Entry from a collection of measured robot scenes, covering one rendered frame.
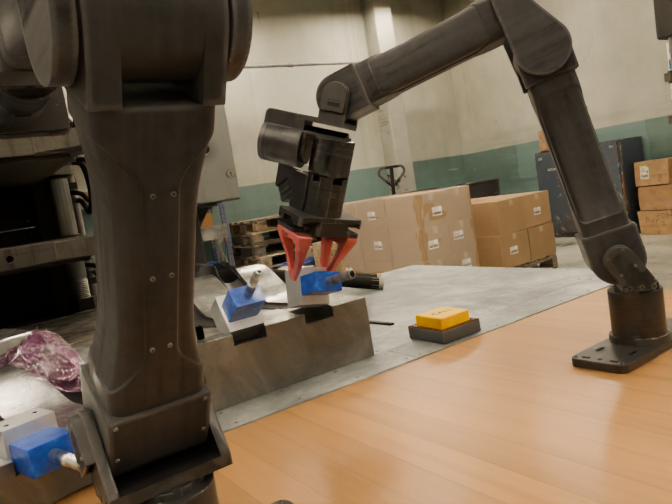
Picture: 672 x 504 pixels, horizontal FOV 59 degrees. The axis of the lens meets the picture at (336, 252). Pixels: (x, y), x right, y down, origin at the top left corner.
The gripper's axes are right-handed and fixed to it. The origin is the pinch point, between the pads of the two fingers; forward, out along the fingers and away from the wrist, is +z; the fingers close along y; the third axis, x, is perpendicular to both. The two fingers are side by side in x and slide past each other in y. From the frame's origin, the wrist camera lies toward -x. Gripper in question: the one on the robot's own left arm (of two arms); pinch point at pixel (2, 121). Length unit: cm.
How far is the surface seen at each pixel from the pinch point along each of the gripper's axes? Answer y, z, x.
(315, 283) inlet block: -31.5, -9.2, 26.3
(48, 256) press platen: -13, 74, 15
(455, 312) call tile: -54, -11, 36
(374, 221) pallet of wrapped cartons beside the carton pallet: -300, 315, 30
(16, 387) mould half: 4.4, 3.2, 30.6
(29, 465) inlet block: 6.3, -17.7, 34.3
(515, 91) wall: -716, 469, -106
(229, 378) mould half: -18.2, -5.9, 35.7
